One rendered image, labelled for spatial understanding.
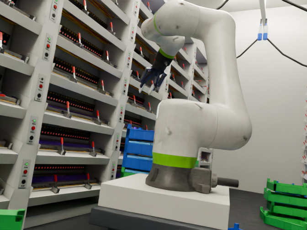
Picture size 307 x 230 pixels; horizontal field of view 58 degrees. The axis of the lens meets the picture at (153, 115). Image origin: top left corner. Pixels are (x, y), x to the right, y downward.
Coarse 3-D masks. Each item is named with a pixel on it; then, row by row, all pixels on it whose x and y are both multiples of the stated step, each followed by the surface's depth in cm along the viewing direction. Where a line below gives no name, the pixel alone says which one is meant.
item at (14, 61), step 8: (0, 32) 111; (0, 40) 110; (0, 48) 108; (16, 48) 129; (0, 56) 108; (8, 56) 110; (16, 56) 121; (24, 56) 123; (32, 56) 124; (0, 64) 109; (8, 64) 112; (16, 64) 115; (24, 64) 118; (32, 64) 123; (24, 72) 119; (32, 72) 122
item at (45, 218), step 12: (48, 204) 157; (60, 204) 161; (72, 204) 164; (84, 204) 168; (96, 204) 176; (36, 216) 133; (48, 216) 140; (60, 216) 148; (72, 216) 156; (24, 228) 127
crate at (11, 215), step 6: (0, 210) 82; (6, 210) 82; (12, 210) 83; (18, 210) 84; (24, 210) 85; (0, 216) 78; (6, 216) 78; (12, 216) 79; (18, 216) 79; (0, 222) 78; (6, 222) 78; (12, 222) 79; (18, 222) 79; (0, 228) 78; (6, 228) 78; (12, 228) 79; (18, 228) 79
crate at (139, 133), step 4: (128, 124) 154; (128, 128) 154; (140, 128) 171; (128, 132) 154; (132, 132) 153; (136, 132) 152; (140, 132) 152; (144, 132) 151; (148, 132) 150; (152, 132) 150; (128, 136) 153; (132, 136) 152; (136, 136) 152; (140, 136) 151; (144, 136) 150; (148, 136) 150; (152, 136) 149; (140, 140) 164; (144, 140) 153; (148, 140) 150; (152, 140) 149
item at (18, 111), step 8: (8, 88) 127; (8, 96) 126; (16, 96) 124; (24, 96) 122; (0, 104) 109; (8, 104) 115; (16, 104) 120; (24, 104) 121; (0, 112) 110; (8, 112) 113; (16, 112) 116; (24, 112) 119
